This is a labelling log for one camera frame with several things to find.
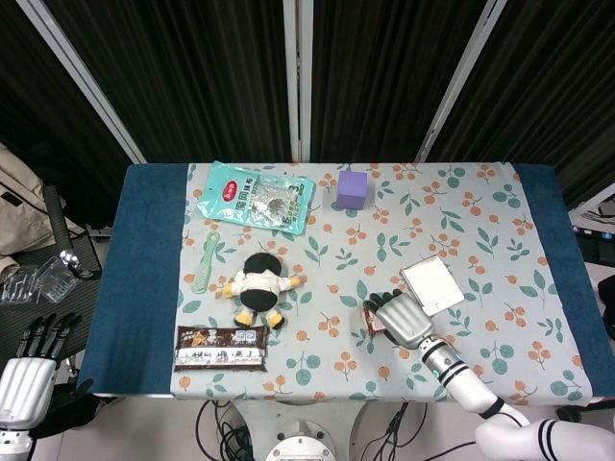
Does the green plastic brush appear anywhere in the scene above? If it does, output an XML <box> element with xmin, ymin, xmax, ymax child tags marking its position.
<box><xmin>190</xmin><ymin>230</ymin><xmax>220</xmax><ymax>295</ymax></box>

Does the black and white plush toy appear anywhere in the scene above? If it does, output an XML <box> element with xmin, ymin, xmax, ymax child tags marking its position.
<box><xmin>220</xmin><ymin>253</ymin><xmax>305</xmax><ymax>330</ymax></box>

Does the black curtain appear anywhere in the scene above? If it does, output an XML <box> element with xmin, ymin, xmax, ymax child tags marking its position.
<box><xmin>0</xmin><ymin>0</ymin><xmax>615</xmax><ymax>231</ymax></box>

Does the black chair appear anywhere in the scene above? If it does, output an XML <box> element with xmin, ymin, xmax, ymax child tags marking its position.
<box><xmin>0</xmin><ymin>184</ymin><xmax>103</xmax><ymax>366</ymax></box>

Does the blue table cover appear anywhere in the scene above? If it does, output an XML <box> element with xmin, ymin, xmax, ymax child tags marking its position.
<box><xmin>76</xmin><ymin>162</ymin><xmax>611</xmax><ymax>400</ymax></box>

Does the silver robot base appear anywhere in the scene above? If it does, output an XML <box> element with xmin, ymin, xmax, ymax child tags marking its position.
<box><xmin>263</xmin><ymin>420</ymin><xmax>337</xmax><ymax>461</ymax></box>

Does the clear plastic tray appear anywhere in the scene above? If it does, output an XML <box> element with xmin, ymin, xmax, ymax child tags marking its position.
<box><xmin>0</xmin><ymin>256</ymin><xmax>81</xmax><ymax>306</ymax></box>

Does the black cable bundle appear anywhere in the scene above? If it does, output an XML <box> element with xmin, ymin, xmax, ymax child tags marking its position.
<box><xmin>359</xmin><ymin>400</ymin><xmax>429</xmax><ymax>461</ymax></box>
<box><xmin>196</xmin><ymin>398</ymin><xmax>256</xmax><ymax>461</ymax></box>

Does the small red packet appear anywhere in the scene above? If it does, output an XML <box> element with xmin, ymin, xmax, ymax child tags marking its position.
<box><xmin>362</xmin><ymin>306</ymin><xmax>388</xmax><ymax>335</ymax></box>

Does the floral tablecloth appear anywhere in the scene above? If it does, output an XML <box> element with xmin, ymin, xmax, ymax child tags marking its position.
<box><xmin>170</xmin><ymin>161</ymin><xmax>604</xmax><ymax>402</ymax></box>

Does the beige bag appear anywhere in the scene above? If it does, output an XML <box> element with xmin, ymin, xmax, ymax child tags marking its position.
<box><xmin>0</xmin><ymin>141</ymin><xmax>62</xmax><ymax>255</ymax></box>

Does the brown sauce packet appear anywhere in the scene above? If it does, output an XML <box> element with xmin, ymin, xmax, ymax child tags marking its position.
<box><xmin>173</xmin><ymin>325</ymin><xmax>268</xmax><ymax>374</ymax></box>

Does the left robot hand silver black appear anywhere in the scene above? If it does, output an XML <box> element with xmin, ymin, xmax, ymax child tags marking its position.
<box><xmin>0</xmin><ymin>311</ymin><xmax>81</xmax><ymax>428</ymax></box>

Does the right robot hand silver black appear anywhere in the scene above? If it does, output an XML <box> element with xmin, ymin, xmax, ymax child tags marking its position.
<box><xmin>362</xmin><ymin>287</ymin><xmax>436</xmax><ymax>348</ymax></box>

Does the teal cleaning cloth package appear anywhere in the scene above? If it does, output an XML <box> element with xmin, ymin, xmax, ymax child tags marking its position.
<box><xmin>196</xmin><ymin>160</ymin><xmax>317</xmax><ymax>236</ymax></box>

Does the white frame post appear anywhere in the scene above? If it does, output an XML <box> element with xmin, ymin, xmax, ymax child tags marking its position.
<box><xmin>416</xmin><ymin>0</ymin><xmax>513</xmax><ymax>164</ymax></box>
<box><xmin>282</xmin><ymin>0</ymin><xmax>313</xmax><ymax>162</ymax></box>
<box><xmin>21</xmin><ymin>0</ymin><xmax>148</xmax><ymax>164</ymax></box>

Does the purple foam cube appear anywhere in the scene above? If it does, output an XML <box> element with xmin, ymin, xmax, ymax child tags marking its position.
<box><xmin>334</xmin><ymin>170</ymin><xmax>369</xmax><ymax>211</ymax></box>

